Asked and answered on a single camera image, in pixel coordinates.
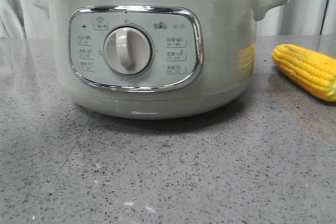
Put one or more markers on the yellow corn cob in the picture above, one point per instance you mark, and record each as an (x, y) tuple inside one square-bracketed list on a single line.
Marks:
[(311, 70)]

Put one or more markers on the pale green electric cooking pot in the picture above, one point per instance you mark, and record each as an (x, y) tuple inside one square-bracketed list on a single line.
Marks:
[(154, 59)]

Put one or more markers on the grey white curtain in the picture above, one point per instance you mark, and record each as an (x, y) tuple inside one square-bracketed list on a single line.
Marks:
[(20, 19)]

